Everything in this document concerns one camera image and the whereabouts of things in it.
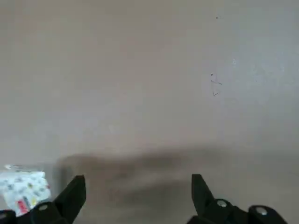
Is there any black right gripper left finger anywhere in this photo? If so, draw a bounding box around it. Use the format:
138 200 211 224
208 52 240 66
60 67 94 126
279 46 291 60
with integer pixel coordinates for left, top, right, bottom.
0 175 87 224

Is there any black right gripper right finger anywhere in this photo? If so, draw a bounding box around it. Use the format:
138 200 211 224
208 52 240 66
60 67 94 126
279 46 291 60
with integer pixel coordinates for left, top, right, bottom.
186 174 289 224

